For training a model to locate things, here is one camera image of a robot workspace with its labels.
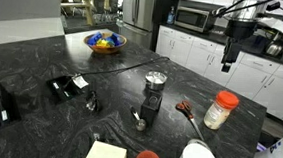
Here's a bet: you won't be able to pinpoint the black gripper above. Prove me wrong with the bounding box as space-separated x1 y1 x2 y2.
221 37 242 73

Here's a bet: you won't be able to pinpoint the stainless steel microwave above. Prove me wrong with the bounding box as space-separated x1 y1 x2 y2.
174 6 216 33

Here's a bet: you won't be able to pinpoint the white kitchen base cabinets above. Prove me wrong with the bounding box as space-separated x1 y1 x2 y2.
156 25 283 121

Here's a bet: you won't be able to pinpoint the orange lidded plastic jar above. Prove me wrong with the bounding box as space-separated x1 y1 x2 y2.
204 91 239 130

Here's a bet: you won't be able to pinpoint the blue soap bottle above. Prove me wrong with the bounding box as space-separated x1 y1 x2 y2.
167 6 175 24

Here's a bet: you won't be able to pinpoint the small steel lidded pot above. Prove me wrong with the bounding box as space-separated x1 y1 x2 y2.
145 71 168 90

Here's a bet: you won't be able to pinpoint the black rectangular box stand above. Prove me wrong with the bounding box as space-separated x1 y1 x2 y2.
140 91 162 127

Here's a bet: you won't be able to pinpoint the stainless steel refrigerator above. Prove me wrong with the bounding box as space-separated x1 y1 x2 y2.
119 0 173 53

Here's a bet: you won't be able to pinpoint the metal measuring spoon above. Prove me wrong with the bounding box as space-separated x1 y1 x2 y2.
130 107 146 131

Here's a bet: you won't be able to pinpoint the wooden bowl with blocks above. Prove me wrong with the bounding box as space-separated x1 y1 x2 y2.
83 32 127 55

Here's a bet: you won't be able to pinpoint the yellow sticky note pad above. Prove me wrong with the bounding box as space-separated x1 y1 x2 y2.
86 141 127 158

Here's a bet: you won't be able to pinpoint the black countertop outlet box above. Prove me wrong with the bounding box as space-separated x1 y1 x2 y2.
46 75 89 102

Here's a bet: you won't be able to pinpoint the orange handled scissors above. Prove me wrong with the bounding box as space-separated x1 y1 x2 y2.
176 100 204 140

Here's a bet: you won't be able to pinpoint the black power cable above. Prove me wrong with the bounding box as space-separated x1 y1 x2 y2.
64 49 171 96

